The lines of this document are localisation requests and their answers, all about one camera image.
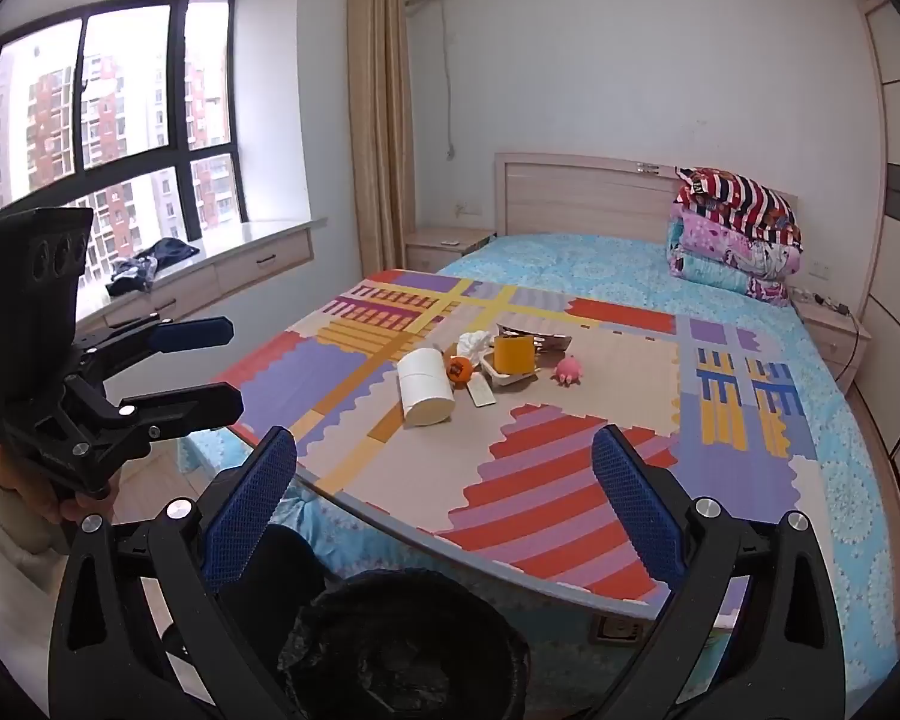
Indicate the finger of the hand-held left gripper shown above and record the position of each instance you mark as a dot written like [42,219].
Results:
[191,334]
[195,409]

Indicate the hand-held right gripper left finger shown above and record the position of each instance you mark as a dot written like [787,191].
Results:
[247,514]

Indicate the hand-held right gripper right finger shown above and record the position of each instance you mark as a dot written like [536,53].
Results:
[637,514]

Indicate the white plastic bottle orange cap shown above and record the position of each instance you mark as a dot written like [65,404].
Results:
[480,394]

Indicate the yellow tape roll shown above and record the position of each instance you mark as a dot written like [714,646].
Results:
[514,355]

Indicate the trash bin with black bag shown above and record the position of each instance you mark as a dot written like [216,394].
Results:
[405,652]

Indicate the small orange ball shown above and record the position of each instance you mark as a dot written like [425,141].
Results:
[460,371]

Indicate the person's left forearm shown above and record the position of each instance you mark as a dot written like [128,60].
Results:
[0,540]

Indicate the person's left hand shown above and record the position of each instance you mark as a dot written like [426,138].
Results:
[37,491]

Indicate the dark clothes pile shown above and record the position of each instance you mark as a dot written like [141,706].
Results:
[157,255]

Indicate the window sill drawer cabinet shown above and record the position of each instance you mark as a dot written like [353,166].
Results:
[255,262]

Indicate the pink toy pig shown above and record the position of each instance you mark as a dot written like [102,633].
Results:
[568,371]

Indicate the white tray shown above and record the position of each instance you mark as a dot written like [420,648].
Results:
[506,381]

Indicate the silver foil wrapper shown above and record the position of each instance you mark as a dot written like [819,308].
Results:
[551,345]

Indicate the white toilet paper roll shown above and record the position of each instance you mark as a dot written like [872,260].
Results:
[424,390]

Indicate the crumpled white tissue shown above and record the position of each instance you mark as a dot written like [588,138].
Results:
[474,345]

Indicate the black framed window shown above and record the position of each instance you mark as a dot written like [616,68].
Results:
[120,90]

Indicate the turquoise floral folded blanket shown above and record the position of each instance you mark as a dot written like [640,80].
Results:
[709,274]

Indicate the wooden nightstand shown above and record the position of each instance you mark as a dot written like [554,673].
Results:
[825,334]
[442,249]

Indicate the pink folded blanket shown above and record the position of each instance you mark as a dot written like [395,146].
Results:
[727,244]

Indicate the beige curtain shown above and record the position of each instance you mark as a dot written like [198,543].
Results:
[375,90]

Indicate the wooden bed headboard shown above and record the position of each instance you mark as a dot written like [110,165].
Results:
[570,195]

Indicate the striped folded blanket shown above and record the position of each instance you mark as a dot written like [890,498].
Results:
[735,195]

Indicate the white wall socket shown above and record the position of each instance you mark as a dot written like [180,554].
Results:
[818,268]

